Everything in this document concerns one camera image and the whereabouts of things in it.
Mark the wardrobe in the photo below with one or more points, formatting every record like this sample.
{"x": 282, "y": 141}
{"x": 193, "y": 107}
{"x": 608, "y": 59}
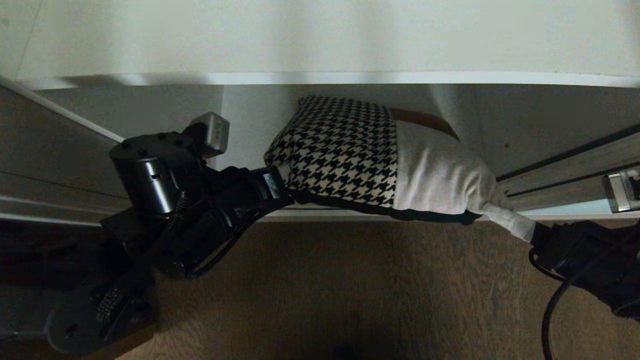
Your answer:
{"x": 65, "y": 165}

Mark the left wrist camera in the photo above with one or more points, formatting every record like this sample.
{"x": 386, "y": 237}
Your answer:
{"x": 214, "y": 132}

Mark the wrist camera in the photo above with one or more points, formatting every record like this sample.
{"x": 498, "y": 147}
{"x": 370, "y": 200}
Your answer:
{"x": 214, "y": 132}
{"x": 621, "y": 191}

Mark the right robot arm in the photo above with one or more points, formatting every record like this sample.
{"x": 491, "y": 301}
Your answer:
{"x": 627, "y": 285}

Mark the white wardrobe shelf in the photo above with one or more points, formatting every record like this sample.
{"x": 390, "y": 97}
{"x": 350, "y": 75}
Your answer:
{"x": 320, "y": 45}

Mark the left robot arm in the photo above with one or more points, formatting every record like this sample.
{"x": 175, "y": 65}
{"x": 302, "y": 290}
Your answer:
{"x": 150, "y": 175}

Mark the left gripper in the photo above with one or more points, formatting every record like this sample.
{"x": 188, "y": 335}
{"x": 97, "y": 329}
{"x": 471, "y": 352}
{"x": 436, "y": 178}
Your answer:
{"x": 245, "y": 192}

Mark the sliding wardrobe door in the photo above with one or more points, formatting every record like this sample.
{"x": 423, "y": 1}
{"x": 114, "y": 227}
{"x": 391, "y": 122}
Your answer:
{"x": 575, "y": 172}

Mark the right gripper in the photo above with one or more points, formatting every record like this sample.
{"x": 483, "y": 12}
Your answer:
{"x": 567, "y": 247}

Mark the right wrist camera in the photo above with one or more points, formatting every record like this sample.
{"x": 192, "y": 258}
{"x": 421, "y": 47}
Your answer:
{"x": 621, "y": 191}

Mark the houndstooth and white cushion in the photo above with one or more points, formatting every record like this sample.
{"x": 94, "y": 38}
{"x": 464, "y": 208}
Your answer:
{"x": 345, "y": 155}

